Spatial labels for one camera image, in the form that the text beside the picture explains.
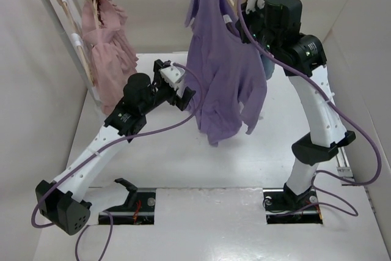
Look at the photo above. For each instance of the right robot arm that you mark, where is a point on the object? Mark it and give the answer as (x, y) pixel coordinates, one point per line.
(304, 63)

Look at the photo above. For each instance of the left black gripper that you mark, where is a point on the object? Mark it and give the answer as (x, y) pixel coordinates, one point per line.
(181, 102)

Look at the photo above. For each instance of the pink dress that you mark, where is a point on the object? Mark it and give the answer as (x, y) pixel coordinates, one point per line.
(112, 58)

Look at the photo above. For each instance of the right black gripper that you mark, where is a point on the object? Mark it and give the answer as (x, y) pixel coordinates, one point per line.
(261, 4)

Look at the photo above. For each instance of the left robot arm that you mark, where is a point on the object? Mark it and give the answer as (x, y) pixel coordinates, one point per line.
(66, 201)

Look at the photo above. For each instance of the aluminium rail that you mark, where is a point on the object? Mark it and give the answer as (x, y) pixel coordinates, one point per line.
(344, 171)

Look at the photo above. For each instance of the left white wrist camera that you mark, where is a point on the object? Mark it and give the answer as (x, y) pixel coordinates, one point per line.
(173, 76)

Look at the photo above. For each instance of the blue garment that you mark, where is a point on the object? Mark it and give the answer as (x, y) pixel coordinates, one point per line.
(268, 65)

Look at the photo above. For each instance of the purple t shirt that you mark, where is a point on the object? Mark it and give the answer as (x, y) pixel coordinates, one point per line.
(229, 77)

